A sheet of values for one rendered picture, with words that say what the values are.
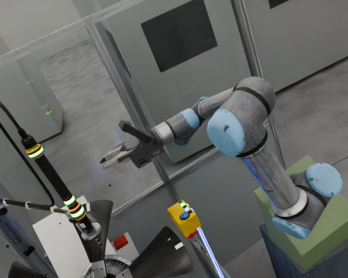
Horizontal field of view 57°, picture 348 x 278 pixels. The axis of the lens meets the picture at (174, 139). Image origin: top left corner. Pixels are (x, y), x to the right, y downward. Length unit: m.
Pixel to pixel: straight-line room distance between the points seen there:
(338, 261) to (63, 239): 1.16
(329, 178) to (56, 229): 1.17
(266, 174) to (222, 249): 1.68
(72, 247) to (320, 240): 1.05
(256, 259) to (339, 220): 1.42
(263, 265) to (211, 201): 0.69
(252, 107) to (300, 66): 4.18
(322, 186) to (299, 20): 3.90
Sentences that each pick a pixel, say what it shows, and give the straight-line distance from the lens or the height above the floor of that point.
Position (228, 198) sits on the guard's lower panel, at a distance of 2.35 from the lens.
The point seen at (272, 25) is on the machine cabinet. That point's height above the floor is 0.96.
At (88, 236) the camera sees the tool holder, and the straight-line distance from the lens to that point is 1.16.
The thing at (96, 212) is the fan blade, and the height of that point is 1.42.
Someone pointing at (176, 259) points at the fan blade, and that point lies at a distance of 1.31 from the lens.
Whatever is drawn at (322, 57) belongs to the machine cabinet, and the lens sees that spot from 5.21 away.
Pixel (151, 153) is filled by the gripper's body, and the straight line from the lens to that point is 1.09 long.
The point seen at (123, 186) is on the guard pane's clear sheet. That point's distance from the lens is 1.96.
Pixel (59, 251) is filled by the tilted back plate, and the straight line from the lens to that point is 1.61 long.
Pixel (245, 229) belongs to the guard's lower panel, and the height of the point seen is 0.24.
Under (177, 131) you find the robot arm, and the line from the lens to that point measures 1.08.
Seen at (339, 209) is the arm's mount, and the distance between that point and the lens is 1.40.
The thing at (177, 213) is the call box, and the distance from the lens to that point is 1.65.
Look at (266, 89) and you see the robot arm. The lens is 0.87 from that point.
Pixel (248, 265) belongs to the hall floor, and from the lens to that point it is 2.70.
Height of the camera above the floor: 2.12
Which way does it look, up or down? 27 degrees down
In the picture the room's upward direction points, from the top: 24 degrees counter-clockwise
